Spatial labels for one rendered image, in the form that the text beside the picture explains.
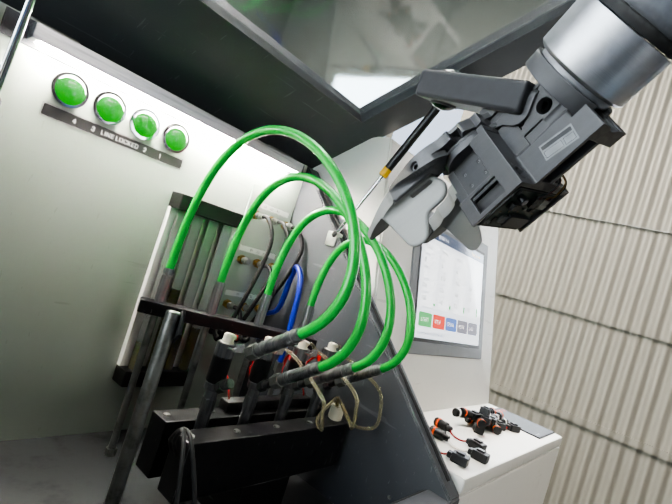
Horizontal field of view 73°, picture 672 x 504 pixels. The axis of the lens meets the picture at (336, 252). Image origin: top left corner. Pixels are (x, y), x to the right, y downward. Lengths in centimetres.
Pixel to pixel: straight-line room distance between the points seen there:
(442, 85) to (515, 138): 9
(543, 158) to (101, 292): 73
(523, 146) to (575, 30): 8
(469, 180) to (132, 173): 61
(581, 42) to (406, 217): 18
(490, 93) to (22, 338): 75
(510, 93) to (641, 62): 9
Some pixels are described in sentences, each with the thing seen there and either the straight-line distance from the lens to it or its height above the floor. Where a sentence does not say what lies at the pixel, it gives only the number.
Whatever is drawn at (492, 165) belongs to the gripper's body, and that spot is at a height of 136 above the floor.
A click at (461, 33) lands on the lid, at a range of 90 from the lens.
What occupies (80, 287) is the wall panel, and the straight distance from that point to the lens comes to 87.
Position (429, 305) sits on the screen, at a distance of 114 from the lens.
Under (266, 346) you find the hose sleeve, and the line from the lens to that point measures 61.
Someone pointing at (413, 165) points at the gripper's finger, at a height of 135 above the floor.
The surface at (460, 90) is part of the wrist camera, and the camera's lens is 42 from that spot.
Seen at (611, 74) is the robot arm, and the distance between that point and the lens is 36.
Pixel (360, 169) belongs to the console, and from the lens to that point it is 105.
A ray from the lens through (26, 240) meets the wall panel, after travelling 83.
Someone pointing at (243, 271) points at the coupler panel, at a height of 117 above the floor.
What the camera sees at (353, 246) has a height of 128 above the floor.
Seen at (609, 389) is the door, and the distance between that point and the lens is 236.
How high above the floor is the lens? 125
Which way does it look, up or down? 1 degrees up
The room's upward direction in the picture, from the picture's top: 18 degrees clockwise
